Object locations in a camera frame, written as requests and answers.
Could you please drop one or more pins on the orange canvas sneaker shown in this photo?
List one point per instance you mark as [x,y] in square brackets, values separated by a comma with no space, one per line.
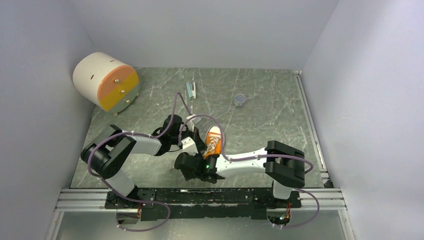
[215,129]

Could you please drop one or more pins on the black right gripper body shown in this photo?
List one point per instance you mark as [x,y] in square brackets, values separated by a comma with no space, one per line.
[188,176]

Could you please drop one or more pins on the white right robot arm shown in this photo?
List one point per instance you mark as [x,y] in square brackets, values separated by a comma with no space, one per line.
[283,163]

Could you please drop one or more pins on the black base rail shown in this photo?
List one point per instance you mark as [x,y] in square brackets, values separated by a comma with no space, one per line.
[199,203]

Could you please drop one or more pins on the white orange cylinder drum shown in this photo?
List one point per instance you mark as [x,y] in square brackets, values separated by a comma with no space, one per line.
[109,83]

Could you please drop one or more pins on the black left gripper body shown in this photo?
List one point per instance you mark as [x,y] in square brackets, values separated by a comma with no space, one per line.
[188,132]

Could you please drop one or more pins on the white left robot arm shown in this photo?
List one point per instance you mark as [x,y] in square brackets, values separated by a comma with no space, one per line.
[107,153]

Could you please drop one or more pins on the white shoelace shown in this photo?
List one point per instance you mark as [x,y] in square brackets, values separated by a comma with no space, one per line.
[213,143]

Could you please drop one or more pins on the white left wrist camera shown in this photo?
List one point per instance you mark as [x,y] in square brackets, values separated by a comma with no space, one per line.
[194,119]

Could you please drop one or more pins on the small clear plastic jar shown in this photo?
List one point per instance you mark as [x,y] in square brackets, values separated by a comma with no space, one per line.
[240,100]

